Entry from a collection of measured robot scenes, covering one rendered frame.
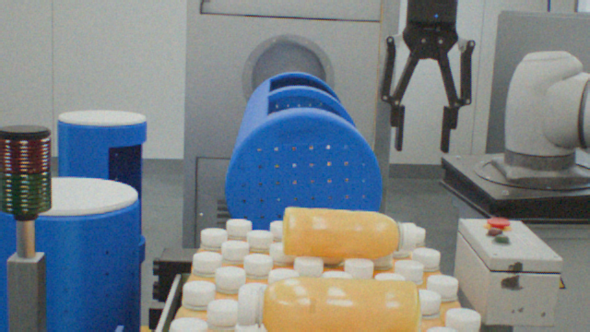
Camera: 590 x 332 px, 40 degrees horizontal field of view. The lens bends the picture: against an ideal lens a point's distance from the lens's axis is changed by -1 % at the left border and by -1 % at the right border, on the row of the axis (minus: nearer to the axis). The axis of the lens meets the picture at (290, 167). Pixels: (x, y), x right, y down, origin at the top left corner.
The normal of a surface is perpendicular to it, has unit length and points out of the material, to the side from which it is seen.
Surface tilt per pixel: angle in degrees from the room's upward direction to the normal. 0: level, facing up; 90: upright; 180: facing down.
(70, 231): 90
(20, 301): 90
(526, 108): 94
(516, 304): 90
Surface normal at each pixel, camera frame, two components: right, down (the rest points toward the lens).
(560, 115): -0.54, 0.25
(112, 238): 0.77, 0.16
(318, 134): 0.02, 0.20
